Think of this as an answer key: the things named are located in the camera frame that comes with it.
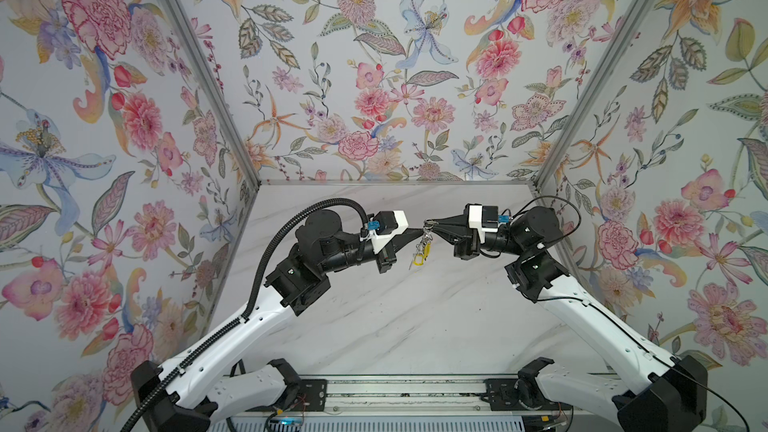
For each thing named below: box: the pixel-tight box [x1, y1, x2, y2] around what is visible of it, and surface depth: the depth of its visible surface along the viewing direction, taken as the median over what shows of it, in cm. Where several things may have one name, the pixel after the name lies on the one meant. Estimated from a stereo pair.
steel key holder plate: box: [422, 219, 435, 245], surface depth 58 cm
